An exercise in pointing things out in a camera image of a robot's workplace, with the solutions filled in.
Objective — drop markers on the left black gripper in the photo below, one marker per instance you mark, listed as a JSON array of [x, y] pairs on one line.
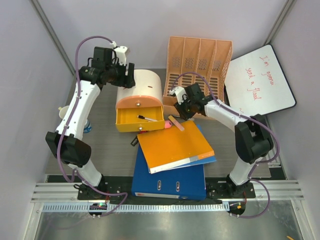
[[126, 81]]

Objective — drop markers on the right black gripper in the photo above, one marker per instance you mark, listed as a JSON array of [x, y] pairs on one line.
[[183, 115]]

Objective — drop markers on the white arched drawer cabinet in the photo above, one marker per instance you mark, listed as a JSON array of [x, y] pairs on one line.
[[145, 96]]

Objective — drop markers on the orange desk file organizer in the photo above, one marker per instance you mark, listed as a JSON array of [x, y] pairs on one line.
[[193, 60]]

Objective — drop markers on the black marker pen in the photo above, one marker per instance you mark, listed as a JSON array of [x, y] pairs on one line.
[[146, 118]]

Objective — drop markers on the orange folder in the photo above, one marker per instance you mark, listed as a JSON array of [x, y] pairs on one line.
[[169, 149]]

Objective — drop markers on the yellow cabinet drawer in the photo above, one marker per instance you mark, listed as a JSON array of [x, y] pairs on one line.
[[127, 121]]

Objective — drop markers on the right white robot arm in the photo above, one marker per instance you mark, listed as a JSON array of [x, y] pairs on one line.
[[252, 141]]

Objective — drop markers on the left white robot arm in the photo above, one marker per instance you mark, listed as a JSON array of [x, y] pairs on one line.
[[66, 142]]

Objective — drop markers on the small blue-label bottle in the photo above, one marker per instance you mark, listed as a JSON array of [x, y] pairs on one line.
[[87, 127]]

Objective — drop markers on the white dry-erase board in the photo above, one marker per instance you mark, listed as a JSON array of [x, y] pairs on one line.
[[256, 84]]

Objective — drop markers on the black binder clip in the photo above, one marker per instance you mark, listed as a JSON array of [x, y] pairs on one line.
[[134, 142]]

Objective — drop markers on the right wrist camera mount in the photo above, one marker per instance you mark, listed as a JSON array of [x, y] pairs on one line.
[[180, 93]]

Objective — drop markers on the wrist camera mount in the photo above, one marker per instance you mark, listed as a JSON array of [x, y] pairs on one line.
[[180, 93], [121, 52]]

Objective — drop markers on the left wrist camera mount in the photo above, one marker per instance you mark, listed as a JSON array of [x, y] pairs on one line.
[[121, 52]]

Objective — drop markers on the blue ring binder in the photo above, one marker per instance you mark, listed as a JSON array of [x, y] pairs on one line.
[[142, 175]]

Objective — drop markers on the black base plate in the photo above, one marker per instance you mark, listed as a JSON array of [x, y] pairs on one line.
[[196, 191]]

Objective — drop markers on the perforated cable tray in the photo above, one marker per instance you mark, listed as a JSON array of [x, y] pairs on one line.
[[95, 207]]

